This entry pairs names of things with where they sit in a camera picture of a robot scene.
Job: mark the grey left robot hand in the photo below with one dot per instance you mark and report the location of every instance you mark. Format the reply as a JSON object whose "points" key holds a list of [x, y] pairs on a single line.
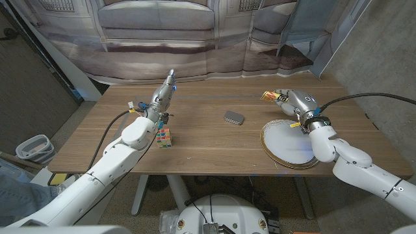
{"points": [[161, 97]]}

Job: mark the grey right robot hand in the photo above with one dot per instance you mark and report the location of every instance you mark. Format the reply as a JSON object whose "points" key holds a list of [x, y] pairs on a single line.
{"points": [[300, 102]]}

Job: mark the yellow bumper sticker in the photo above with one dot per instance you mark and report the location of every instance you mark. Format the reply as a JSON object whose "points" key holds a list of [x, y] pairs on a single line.
{"points": [[269, 96]]}

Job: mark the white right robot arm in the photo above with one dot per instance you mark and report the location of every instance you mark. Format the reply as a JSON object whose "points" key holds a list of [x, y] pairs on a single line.
{"points": [[357, 175]]}

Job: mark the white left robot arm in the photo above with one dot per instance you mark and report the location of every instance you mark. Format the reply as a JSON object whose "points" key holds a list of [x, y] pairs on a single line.
{"points": [[107, 165]]}

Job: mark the multicoloured puzzle cube block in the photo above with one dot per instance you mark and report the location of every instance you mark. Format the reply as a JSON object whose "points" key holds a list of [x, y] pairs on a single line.
{"points": [[165, 139]]}

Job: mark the white gold-rimmed paper plate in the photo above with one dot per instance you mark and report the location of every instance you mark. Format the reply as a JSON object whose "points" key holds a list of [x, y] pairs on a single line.
{"points": [[282, 146]]}

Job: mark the small grey metal case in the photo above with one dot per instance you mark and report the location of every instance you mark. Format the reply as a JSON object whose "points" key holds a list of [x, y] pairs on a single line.
{"points": [[234, 117]]}

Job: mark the printed sofa room backdrop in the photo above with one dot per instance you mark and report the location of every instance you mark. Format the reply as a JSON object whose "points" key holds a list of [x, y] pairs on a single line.
{"points": [[162, 48]]}

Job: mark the black round floor fan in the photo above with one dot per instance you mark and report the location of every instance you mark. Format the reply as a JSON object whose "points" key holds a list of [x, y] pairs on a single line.
{"points": [[157, 182]]}

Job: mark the white table leg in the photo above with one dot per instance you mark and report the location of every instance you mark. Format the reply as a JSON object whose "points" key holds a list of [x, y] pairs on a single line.
{"points": [[304, 198], [139, 195], [178, 191]]}

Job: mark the clear plastic packaging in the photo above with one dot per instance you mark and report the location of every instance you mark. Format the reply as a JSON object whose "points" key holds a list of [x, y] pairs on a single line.
{"points": [[167, 222]]}

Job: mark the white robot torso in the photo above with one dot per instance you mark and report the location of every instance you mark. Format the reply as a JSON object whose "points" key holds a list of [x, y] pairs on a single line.
{"points": [[224, 211]]}

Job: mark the yellow black floor object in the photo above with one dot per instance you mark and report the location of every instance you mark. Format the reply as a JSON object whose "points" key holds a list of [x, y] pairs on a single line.
{"points": [[58, 178]]}

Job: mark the grey plastic basket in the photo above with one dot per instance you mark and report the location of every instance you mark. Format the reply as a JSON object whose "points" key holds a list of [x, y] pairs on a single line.
{"points": [[32, 152]]}

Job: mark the person's blue jeans leg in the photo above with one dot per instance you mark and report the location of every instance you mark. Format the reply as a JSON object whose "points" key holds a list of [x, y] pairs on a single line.
{"points": [[19, 195]]}

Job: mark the white backdrop frame post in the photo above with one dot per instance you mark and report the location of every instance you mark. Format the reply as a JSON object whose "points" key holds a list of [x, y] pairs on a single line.
{"points": [[71, 71]]}

